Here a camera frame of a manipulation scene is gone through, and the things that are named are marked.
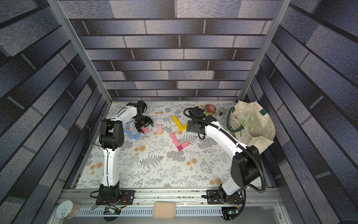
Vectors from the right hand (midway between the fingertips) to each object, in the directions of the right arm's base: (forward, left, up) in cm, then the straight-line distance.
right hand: (196, 127), depth 87 cm
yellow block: (+14, +14, -13) cm, 24 cm away
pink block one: (+5, +37, -11) cm, 39 cm away
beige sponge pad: (-43, +18, -15) cm, 49 cm away
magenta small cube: (-8, +11, -13) cm, 19 cm away
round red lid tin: (+24, -13, -10) cm, 29 cm away
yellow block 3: (+10, +7, -14) cm, 19 cm away
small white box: (+19, -20, -11) cm, 30 cm away
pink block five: (+3, +17, -14) cm, 22 cm away
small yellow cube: (+7, +10, -13) cm, 18 cm away
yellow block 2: (+10, +12, -13) cm, 20 cm away
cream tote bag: (+8, -40, -9) cm, 42 cm away
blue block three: (0, +42, -12) cm, 43 cm away
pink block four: (+7, +27, -13) cm, 30 cm away
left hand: (+8, +33, -11) cm, 36 cm away
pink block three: (-4, +13, -13) cm, 19 cm away
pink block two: (-5, +7, -14) cm, 17 cm away
